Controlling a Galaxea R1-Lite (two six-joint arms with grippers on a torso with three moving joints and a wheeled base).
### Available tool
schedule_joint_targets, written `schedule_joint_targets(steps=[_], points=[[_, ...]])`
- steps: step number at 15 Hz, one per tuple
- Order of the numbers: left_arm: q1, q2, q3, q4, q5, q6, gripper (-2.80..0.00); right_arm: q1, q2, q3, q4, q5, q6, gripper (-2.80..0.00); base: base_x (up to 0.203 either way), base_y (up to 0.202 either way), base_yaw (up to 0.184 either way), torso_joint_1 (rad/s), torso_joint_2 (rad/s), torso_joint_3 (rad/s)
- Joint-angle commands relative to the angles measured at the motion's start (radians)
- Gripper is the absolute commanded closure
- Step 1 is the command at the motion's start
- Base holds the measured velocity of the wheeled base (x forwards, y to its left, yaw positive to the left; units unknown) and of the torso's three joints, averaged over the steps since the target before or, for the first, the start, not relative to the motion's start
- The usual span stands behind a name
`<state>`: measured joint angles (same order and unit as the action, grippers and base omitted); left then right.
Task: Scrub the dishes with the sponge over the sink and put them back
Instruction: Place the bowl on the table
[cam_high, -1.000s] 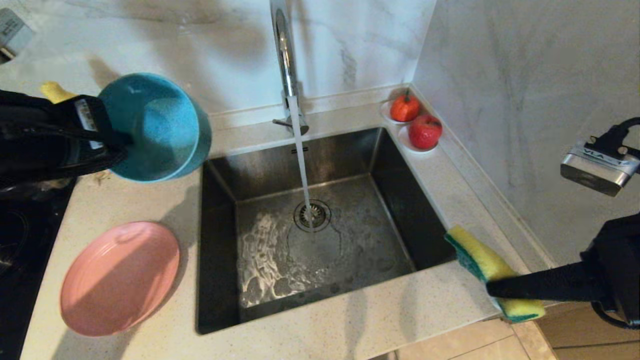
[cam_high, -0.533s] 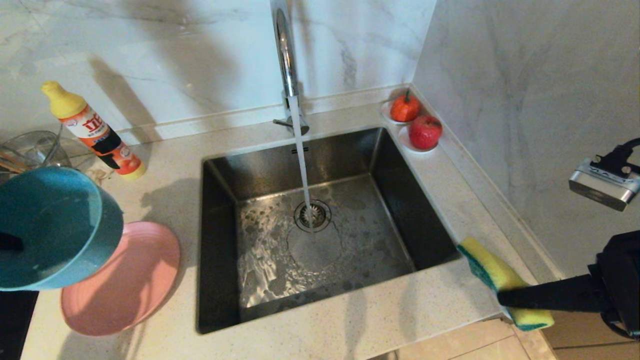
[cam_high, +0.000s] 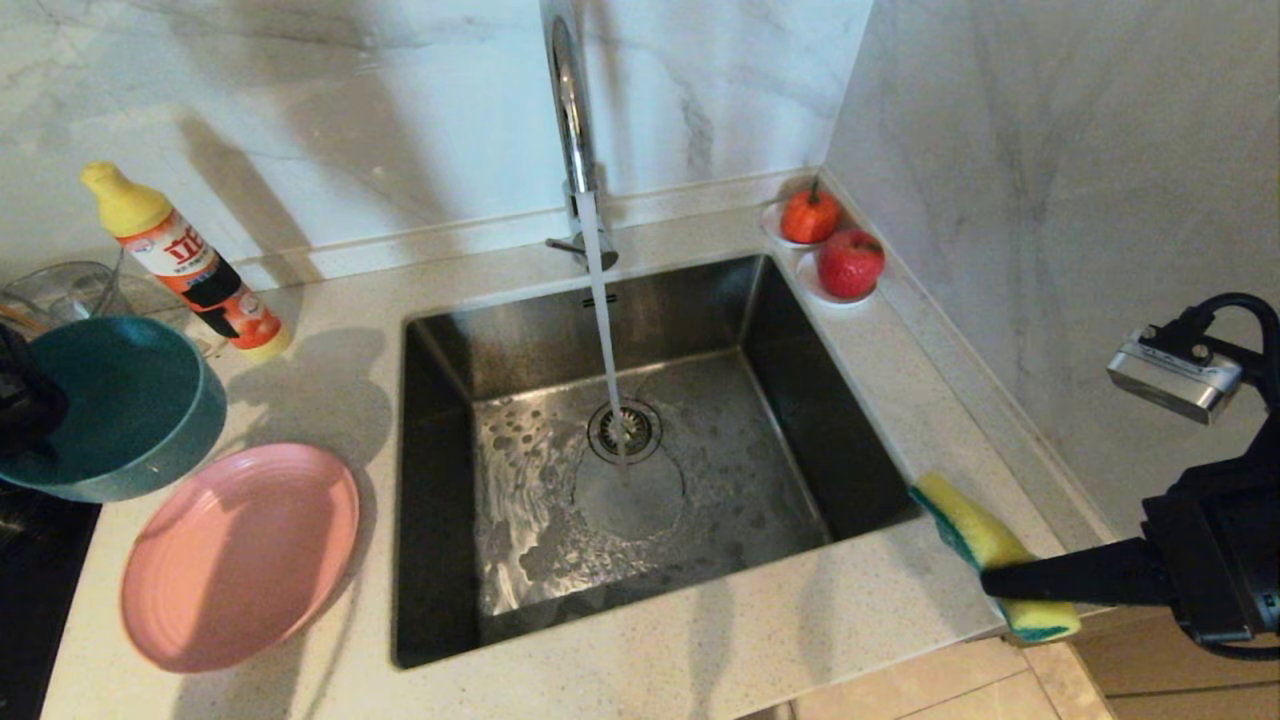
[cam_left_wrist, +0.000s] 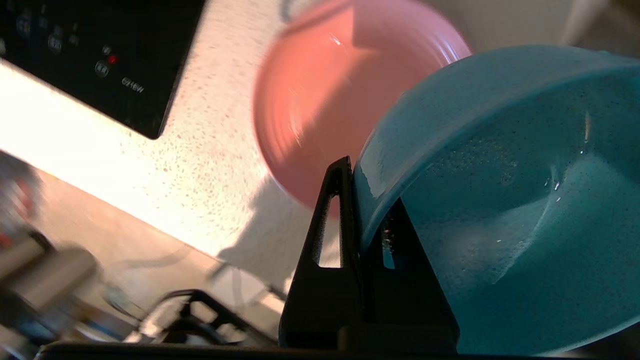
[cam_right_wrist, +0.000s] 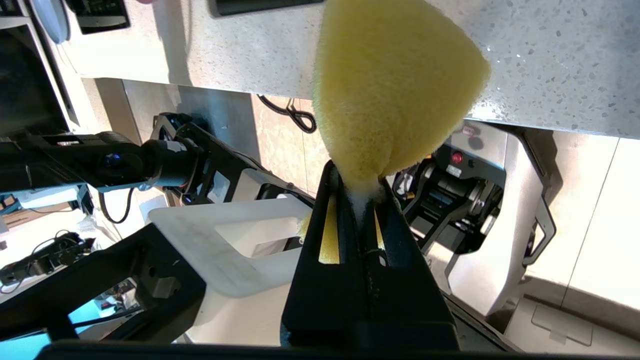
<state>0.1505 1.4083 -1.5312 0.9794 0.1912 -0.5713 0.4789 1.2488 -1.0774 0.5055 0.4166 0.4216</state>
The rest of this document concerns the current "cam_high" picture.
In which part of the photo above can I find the chrome kitchen faucet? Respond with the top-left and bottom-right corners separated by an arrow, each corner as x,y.
538,0 -> 620,273

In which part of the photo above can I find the small white dish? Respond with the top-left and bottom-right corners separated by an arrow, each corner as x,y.
760,200 -> 843,251
795,250 -> 881,306

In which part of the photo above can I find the yellow fish-shaped sponge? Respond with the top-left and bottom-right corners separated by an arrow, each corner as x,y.
908,472 -> 1083,643

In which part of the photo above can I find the clear glass bowl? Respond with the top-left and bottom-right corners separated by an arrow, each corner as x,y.
0,260 -> 191,341

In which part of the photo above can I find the orange dish soap bottle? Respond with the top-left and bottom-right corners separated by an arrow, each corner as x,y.
80,162 -> 293,362

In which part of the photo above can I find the red apple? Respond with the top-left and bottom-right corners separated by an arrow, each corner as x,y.
816,230 -> 886,301

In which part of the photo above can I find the blue bowl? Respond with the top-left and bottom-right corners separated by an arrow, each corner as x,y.
0,316 -> 229,503

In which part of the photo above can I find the pink round plate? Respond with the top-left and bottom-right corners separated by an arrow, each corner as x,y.
120,443 -> 361,673

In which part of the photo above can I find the stainless steel sink basin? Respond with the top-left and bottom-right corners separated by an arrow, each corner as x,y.
393,253 -> 926,669

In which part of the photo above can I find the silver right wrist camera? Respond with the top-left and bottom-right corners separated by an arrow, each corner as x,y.
1106,325 -> 1244,425

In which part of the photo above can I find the black induction cooktop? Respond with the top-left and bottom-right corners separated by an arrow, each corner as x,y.
0,490 -> 101,720

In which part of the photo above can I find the running tap water stream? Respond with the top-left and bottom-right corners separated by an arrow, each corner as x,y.
578,192 -> 633,471

